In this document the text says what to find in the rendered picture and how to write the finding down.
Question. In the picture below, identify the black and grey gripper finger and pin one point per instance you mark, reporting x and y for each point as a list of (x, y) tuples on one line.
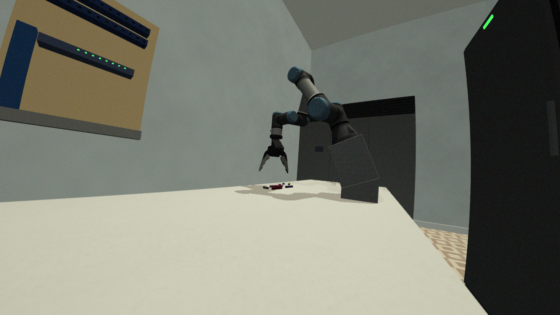
[(265, 158), (283, 158)]

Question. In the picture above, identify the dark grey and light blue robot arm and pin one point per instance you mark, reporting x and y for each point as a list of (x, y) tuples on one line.
[(318, 107)]

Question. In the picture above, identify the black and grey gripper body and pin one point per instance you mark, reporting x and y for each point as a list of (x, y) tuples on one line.
[(274, 153)]

